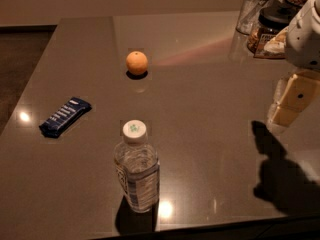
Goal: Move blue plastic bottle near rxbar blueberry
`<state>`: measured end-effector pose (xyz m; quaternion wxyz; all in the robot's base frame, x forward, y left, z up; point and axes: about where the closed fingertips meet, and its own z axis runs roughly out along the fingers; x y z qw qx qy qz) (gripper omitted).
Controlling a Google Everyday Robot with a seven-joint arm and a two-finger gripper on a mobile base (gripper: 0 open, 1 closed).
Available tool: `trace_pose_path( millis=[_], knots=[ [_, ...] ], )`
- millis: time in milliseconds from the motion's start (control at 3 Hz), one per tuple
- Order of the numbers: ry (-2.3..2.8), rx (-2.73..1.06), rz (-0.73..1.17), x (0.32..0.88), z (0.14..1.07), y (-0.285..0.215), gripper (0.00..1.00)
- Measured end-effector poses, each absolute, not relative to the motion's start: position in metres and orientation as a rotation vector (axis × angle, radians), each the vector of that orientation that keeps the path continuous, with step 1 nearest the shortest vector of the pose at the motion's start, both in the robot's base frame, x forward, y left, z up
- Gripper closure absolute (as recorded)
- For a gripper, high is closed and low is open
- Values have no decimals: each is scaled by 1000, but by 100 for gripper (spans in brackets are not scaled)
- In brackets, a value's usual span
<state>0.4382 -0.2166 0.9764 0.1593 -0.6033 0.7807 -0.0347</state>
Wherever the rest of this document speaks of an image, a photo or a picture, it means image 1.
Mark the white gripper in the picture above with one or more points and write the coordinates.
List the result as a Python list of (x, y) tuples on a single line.
[(304, 40)]

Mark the clear plastic water bottle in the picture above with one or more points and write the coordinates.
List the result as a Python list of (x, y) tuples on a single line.
[(137, 167)]

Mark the blue rxbar wrapper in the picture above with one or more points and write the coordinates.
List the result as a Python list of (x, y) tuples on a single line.
[(64, 117)]

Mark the snack jar with black lid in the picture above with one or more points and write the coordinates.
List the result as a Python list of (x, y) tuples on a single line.
[(271, 21)]

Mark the clear glass cup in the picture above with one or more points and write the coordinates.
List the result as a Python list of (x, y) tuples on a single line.
[(249, 13)]

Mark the orange fruit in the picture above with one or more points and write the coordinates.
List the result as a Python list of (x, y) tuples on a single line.
[(137, 63)]

